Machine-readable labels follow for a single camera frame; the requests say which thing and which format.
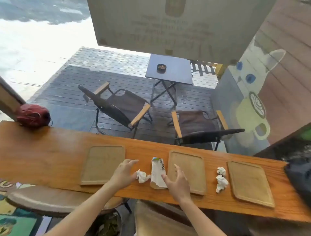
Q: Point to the person's left hand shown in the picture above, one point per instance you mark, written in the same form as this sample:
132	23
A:
122	173

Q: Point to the person's right hand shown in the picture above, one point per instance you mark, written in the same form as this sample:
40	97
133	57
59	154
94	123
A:
181	187

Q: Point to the small white tissue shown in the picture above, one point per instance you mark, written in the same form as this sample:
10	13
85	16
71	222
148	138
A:
142	177

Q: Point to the square wooden tray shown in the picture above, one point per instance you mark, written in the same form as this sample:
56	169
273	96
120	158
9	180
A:
102	165
250	182
192	170

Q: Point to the crushed white paper cup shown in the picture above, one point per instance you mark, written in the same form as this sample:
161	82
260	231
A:
158	175

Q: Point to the small tissue ball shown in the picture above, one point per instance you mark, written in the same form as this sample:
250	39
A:
221	171

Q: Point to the person's right forearm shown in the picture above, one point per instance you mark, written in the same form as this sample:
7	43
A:
201	218

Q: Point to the person's left forearm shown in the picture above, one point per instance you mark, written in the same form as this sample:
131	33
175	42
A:
87	211

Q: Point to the round trash bin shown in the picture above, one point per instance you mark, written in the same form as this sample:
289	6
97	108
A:
108	225

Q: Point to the tan leather chair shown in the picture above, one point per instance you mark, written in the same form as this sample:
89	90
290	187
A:
48	199
155	223

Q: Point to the dark folding chair wooden armrests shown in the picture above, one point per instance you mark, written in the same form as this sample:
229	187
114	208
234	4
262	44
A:
124	104
196	122

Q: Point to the grey outdoor mat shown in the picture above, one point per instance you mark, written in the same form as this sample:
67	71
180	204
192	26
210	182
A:
68	119

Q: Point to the red helmet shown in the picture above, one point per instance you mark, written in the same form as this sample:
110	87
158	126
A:
32	116

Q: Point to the black ashtray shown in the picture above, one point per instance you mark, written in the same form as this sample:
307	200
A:
161	68

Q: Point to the grey folding outdoor table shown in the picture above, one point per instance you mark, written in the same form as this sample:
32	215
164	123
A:
175	70

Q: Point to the colourful hopscotch rug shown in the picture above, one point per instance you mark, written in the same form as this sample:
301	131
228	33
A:
14	223

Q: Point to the black backpack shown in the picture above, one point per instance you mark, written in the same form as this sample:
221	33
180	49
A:
301	177

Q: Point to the wooden picket fence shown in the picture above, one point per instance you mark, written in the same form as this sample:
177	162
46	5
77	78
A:
202	68

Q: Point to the beige hanging sign board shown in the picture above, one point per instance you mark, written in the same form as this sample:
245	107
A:
182	24

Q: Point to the yellow corner post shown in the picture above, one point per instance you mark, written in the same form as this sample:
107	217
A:
219	70

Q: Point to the wooden window frame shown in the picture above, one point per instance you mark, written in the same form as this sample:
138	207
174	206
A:
8	99

